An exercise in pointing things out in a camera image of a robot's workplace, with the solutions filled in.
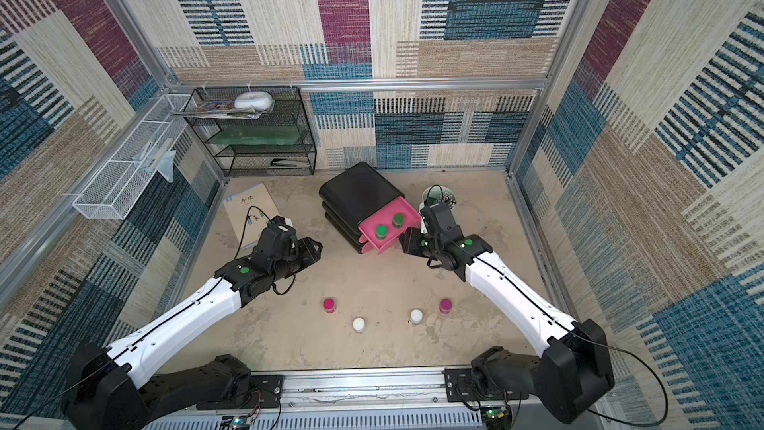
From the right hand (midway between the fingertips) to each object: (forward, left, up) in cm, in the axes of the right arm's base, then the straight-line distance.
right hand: (405, 236), depth 81 cm
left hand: (-2, +24, -2) cm, 24 cm away
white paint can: (-18, +13, -15) cm, 27 cm away
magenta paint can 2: (-13, -11, -16) cm, 23 cm away
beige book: (+21, +54, -16) cm, 60 cm away
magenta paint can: (-13, +22, -16) cm, 30 cm away
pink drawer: (+5, +10, -4) cm, 12 cm away
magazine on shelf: (+35, +55, +17) cm, 67 cm away
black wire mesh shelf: (+37, +49, +8) cm, 62 cm away
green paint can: (+8, +2, -4) cm, 9 cm away
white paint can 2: (-16, -3, -15) cm, 22 cm away
